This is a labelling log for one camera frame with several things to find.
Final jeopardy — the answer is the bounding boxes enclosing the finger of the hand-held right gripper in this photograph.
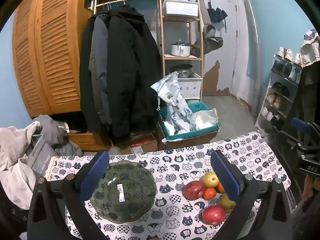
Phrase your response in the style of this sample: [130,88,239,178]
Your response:
[274,127,304,153]
[291,117,320,147]

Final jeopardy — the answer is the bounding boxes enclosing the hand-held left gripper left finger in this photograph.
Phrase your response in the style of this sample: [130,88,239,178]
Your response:
[27,150,110,240]

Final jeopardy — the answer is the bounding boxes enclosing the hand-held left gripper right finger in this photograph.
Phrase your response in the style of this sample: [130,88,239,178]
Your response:
[210,150,294,240]

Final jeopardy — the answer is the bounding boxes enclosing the yellow-green apple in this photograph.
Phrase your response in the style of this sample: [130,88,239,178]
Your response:
[201,171,220,188]

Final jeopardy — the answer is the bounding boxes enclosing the yellow pear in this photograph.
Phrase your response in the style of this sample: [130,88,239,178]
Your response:
[219,194,237,212]

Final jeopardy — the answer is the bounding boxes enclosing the red apple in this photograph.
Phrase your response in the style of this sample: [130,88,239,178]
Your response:
[202,205,227,226]
[182,180,207,201]

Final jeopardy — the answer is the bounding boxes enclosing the green glass plate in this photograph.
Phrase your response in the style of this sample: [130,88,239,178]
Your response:
[89,161,157,224]

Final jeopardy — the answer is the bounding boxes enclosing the person's right forearm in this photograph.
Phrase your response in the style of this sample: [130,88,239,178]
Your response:
[291,199,320,240]

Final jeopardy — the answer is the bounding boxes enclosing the person's right hand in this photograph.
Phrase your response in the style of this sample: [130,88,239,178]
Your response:
[301,174,320,202]

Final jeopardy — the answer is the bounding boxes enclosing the dark hanging garment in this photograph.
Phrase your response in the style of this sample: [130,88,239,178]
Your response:
[291,66,320,155]

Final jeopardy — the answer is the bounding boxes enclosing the large cardboard box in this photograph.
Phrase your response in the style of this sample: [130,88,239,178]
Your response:
[157,124,220,150]

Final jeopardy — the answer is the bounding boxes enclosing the cat print tablecloth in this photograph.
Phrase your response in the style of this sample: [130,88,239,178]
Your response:
[45,131,292,240]

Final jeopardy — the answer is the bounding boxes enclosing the cardboard box with red label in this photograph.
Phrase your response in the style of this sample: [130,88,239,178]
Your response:
[117,132,158,154]

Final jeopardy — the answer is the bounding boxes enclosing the grey fabric storage bag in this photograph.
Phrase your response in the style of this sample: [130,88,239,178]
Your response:
[26,134,59,178]

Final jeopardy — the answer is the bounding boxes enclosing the metal shoe rack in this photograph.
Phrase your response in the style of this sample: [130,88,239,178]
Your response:
[254,47,304,135]

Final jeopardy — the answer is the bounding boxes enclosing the clear plastic bag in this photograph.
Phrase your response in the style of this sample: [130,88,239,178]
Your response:
[190,108,219,130]

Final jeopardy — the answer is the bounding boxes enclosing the grey padded jacket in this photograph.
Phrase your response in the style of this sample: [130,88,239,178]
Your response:
[30,115,84,157]

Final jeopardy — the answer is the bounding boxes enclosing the teal plastic basket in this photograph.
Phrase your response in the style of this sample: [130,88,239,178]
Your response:
[158,102,222,140]

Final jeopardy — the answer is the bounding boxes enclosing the white lace cloth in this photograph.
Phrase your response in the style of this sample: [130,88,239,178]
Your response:
[299,29,320,68]

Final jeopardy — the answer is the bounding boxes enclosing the dark jacket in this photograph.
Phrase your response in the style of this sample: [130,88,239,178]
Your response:
[79,15,100,133]

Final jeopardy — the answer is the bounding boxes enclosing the white patterned drawer box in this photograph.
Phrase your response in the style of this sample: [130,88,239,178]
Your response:
[177,74,203,100]

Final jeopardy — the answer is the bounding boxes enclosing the white printed rice bag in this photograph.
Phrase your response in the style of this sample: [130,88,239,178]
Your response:
[151,72,193,133]

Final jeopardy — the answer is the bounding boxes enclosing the white door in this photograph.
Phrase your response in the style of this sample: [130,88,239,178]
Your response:
[202,0,238,97]

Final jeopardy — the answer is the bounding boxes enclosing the black hooded coat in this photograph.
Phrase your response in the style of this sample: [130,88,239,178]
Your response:
[106,6,163,143]

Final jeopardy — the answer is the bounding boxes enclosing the metal steamer pot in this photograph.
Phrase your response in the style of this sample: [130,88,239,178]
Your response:
[170,64,193,79]

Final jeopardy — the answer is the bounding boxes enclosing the grey coat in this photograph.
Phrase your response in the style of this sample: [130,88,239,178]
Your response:
[90,14,110,125]

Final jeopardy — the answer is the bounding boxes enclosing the grey hanging bags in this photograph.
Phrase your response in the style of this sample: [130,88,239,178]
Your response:
[201,25,223,55]

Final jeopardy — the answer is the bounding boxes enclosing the wooden louvered wardrobe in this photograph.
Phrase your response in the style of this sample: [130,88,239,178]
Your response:
[12,0,105,152]

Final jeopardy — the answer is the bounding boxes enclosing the white cooking pot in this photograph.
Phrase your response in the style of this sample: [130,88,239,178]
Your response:
[171,41,192,57]

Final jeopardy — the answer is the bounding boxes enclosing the dark folded umbrella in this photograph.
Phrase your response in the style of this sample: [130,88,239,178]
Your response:
[207,0,228,33]

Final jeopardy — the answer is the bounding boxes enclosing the wooden shelf rack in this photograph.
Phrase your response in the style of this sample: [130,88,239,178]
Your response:
[158,0,204,100]

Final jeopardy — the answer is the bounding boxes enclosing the white storage box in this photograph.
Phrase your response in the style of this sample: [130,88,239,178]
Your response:
[162,0,199,18]

